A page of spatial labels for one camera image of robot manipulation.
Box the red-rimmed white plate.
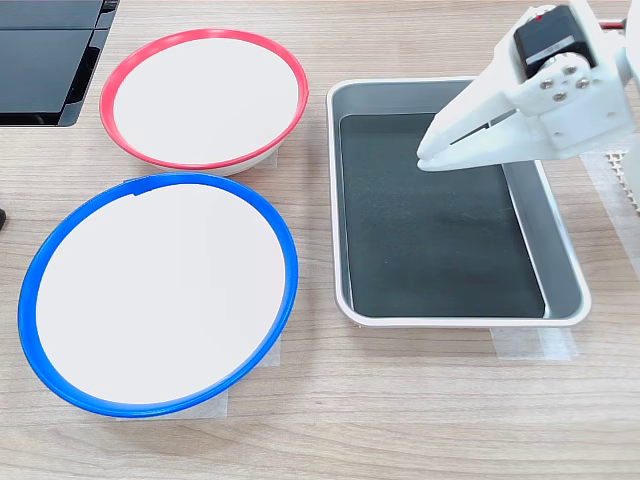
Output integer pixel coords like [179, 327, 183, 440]
[98, 28, 310, 177]

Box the steel tray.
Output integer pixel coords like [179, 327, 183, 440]
[325, 77, 593, 329]

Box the black mat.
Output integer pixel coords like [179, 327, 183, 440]
[338, 112, 546, 319]

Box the translucent tape strip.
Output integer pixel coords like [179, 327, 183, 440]
[247, 149, 279, 175]
[257, 327, 282, 369]
[491, 327, 580, 361]

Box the blue-rimmed white plate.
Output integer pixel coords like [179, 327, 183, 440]
[17, 172, 300, 419]

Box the black glossy panel device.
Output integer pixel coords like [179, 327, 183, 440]
[0, 0, 121, 127]

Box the pale perforated base plate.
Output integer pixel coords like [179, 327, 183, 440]
[603, 149, 640, 216]

